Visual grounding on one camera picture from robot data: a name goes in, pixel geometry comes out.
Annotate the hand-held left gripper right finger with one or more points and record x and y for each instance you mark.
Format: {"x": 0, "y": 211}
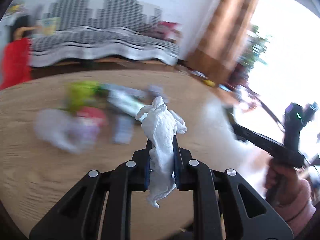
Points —
{"x": 177, "y": 166}

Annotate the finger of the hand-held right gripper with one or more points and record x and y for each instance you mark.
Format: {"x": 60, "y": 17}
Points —
{"x": 255, "y": 138}

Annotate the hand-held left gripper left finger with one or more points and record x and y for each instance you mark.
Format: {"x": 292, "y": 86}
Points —
{"x": 147, "y": 175}

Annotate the white tissue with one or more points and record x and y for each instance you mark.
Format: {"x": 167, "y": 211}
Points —
{"x": 160, "y": 135}

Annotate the person's right forearm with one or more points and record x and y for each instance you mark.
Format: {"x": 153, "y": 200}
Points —
{"x": 300, "y": 215}

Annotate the person's right hand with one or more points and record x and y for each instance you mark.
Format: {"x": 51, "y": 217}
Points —
{"x": 290, "y": 187}

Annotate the grey blue packet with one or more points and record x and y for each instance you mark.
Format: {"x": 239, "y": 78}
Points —
{"x": 122, "y": 130}

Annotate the small yellow object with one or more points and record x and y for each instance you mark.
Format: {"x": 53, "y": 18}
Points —
{"x": 209, "y": 83}

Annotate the red and white packet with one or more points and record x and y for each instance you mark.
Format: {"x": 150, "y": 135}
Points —
{"x": 91, "y": 122}

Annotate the small pale wrapper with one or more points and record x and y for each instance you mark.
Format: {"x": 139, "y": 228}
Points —
{"x": 156, "y": 91}

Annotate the white and green packet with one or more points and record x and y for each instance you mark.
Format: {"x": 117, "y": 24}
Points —
{"x": 125, "y": 100}

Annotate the green potted plant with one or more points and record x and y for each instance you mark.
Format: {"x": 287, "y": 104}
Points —
{"x": 256, "y": 46}

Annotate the translucent plastic bag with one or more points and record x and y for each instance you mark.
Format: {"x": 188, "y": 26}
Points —
{"x": 55, "y": 130}

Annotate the wooden sofa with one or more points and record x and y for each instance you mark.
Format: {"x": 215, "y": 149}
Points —
{"x": 112, "y": 61}

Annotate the pink printed pillow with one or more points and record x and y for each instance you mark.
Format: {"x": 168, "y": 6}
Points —
{"x": 168, "y": 30}

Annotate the sofa with checkered cover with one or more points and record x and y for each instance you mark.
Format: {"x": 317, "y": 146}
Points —
{"x": 100, "y": 40}

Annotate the red plastic chair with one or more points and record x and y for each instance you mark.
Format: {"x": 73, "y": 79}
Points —
{"x": 16, "y": 62}

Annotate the colourful picture book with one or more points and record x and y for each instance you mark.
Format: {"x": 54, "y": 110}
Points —
{"x": 50, "y": 26}

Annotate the colourful clutter pile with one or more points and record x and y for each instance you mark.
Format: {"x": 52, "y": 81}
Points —
{"x": 15, "y": 8}

